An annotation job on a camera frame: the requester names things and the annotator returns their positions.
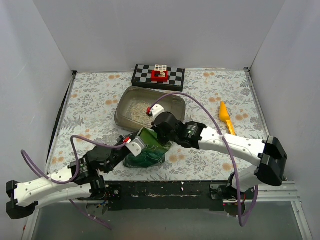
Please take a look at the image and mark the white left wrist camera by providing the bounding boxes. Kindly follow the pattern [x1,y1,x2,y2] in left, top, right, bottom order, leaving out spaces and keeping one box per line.
[123,136,146,157]

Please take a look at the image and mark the white grid toy piece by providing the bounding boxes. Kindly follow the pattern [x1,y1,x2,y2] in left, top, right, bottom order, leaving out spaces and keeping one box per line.
[154,64,167,72]

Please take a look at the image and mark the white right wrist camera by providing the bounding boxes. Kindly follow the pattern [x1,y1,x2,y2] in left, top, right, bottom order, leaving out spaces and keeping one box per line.
[146,104,165,123]

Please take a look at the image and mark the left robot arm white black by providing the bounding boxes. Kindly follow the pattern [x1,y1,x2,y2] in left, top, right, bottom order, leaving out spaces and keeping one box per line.
[6,146,130,220]

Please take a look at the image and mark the red toy block box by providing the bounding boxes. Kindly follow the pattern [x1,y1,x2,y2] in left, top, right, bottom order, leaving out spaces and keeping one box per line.
[150,70,169,83]

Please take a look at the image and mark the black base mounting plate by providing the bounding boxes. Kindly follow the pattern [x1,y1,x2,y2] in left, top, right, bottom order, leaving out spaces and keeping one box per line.
[96,180,239,216]

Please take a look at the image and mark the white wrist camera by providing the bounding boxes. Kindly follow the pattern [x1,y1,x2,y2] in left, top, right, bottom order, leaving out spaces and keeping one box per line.
[123,136,146,157]
[146,104,165,123]

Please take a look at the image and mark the cat litter granules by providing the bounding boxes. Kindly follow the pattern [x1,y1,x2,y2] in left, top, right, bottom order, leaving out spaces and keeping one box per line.
[128,100,151,126]

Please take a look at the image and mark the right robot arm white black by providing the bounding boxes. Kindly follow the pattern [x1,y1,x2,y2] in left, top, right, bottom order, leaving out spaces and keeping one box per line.
[152,111,288,199]

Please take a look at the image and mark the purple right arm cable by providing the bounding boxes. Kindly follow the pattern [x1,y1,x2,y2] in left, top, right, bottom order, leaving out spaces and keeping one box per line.
[149,91,260,227]

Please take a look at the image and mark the yellow plastic litter scoop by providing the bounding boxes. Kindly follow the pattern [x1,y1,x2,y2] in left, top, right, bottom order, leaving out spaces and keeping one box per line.
[219,101,236,136]

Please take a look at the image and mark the black white checkerboard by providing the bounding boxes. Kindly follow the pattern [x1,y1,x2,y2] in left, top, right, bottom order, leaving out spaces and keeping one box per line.
[131,64,185,92]

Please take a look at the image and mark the grey litter box tray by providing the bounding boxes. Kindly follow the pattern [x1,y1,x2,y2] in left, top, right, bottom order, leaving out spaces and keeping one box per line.
[114,86,186,132]

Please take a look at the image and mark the floral table mat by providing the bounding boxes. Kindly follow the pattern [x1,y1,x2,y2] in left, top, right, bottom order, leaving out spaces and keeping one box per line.
[46,69,267,181]

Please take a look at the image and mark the green litter bag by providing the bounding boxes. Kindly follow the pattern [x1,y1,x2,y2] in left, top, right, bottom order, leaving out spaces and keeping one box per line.
[123,127,173,169]

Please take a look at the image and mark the aluminium frame rail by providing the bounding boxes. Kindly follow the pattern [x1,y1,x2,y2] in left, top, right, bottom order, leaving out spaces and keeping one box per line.
[243,67,313,240]

